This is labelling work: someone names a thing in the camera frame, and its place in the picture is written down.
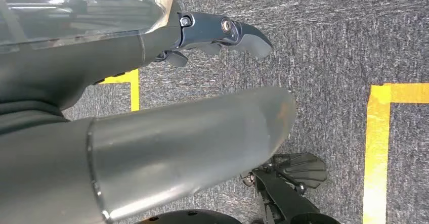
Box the black robot left foot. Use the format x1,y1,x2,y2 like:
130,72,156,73
240,153,341,224

